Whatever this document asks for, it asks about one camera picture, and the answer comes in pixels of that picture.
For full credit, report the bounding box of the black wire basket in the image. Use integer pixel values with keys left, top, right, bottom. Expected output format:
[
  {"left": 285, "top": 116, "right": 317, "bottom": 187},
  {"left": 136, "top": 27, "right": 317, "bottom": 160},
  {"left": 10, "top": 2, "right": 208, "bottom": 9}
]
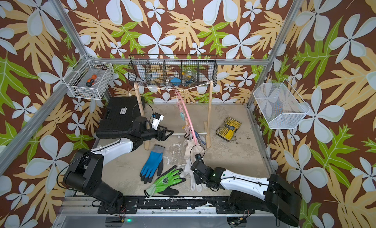
[{"left": 125, "top": 55, "right": 218, "bottom": 88}]

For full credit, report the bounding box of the yellow drill bit box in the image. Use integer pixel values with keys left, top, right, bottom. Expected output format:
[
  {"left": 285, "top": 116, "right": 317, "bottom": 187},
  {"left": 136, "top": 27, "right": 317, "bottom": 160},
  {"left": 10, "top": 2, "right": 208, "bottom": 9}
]
[{"left": 216, "top": 117, "right": 241, "bottom": 142}]

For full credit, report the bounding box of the blue object in basket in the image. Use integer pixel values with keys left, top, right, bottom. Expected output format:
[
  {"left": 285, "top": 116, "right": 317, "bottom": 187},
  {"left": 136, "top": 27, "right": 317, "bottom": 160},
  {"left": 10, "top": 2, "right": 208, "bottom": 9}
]
[{"left": 170, "top": 78, "right": 182, "bottom": 87}]

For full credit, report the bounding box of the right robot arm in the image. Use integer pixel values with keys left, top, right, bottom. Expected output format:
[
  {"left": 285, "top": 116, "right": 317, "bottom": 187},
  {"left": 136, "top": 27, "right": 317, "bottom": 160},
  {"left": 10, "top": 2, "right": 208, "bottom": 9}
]
[{"left": 191, "top": 154, "right": 302, "bottom": 227}]

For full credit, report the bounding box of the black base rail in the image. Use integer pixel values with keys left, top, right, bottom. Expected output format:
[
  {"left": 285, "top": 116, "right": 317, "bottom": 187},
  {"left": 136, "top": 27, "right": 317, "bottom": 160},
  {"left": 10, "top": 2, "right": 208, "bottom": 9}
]
[{"left": 123, "top": 196, "right": 239, "bottom": 215}]

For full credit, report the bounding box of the clear bottle in basket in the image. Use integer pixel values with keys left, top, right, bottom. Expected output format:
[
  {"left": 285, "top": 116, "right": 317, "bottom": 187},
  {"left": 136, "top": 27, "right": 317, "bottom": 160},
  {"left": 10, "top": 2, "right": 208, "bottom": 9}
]
[{"left": 185, "top": 69, "right": 196, "bottom": 83}]

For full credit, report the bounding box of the pink clip hanger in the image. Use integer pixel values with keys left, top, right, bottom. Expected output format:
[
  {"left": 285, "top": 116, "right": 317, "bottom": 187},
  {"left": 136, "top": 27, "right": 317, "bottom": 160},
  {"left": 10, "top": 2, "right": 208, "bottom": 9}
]
[{"left": 175, "top": 91, "right": 198, "bottom": 145}]

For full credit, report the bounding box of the blue rubber glove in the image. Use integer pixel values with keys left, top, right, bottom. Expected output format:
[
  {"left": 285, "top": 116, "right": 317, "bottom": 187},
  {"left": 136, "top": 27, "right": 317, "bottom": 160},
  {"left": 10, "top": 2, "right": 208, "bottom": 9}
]
[{"left": 140, "top": 145, "right": 165, "bottom": 184}]

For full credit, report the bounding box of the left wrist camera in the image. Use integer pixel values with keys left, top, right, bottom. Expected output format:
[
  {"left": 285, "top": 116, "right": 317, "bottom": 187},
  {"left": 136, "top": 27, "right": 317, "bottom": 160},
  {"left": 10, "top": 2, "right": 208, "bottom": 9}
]
[{"left": 152, "top": 113, "right": 164, "bottom": 130}]

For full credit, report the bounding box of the black plastic tool case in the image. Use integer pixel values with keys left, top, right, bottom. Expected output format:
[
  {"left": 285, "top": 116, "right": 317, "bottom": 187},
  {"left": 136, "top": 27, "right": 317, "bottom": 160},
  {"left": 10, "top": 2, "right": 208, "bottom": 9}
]
[{"left": 96, "top": 96, "right": 141, "bottom": 139}]

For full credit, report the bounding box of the white mesh basket right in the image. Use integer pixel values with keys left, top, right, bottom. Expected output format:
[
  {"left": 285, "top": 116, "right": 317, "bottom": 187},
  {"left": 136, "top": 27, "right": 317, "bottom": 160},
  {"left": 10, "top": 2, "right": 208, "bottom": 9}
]
[{"left": 253, "top": 79, "right": 310, "bottom": 130}]

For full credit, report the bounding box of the green rubber glove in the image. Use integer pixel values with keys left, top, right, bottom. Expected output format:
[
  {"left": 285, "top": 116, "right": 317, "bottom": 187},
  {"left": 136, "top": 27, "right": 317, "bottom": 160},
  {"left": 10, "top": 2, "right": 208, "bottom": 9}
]
[{"left": 144, "top": 165, "right": 186, "bottom": 198}]

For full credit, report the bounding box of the wooden drying rack frame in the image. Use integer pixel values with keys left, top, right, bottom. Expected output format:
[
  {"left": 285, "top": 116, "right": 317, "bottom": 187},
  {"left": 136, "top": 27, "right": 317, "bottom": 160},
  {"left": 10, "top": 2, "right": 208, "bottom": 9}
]
[{"left": 133, "top": 81, "right": 213, "bottom": 148}]

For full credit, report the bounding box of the white cotton glove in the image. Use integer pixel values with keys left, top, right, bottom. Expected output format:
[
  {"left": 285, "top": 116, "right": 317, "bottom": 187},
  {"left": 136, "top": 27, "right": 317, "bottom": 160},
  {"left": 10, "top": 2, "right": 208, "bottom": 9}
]
[{"left": 180, "top": 159, "right": 203, "bottom": 192}]

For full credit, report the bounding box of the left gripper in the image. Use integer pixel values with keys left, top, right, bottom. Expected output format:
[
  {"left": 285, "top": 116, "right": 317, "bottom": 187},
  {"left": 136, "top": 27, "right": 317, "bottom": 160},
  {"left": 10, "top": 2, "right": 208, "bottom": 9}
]
[{"left": 141, "top": 124, "right": 173, "bottom": 141}]

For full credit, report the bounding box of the orange black screwdriver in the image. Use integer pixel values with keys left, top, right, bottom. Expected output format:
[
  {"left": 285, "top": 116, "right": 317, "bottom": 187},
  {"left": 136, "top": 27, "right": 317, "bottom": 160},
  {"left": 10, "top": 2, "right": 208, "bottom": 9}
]
[{"left": 86, "top": 75, "right": 97, "bottom": 87}]

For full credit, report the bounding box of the white wire basket left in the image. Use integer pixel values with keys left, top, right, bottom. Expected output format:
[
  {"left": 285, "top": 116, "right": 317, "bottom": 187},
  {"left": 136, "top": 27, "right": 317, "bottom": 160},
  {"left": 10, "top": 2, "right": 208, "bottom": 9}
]
[{"left": 65, "top": 55, "right": 114, "bottom": 100}]

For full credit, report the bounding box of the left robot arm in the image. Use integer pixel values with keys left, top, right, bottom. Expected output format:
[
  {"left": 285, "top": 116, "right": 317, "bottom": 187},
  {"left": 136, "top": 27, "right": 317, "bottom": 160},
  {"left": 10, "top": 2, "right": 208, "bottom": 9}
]
[{"left": 63, "top": 114, "right": 174, "bottom": 213}]

